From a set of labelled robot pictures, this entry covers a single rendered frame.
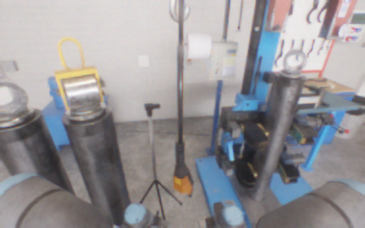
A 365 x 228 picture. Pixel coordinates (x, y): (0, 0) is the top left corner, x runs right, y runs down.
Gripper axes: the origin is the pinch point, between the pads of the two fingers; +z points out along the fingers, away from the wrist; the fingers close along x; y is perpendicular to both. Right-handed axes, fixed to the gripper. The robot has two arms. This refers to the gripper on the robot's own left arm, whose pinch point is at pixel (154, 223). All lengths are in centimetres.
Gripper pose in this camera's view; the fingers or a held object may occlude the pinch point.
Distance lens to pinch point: 131.3
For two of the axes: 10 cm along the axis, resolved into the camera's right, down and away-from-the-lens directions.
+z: 1.7, 6.1, 7.7
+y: 1.2, -7.9, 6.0
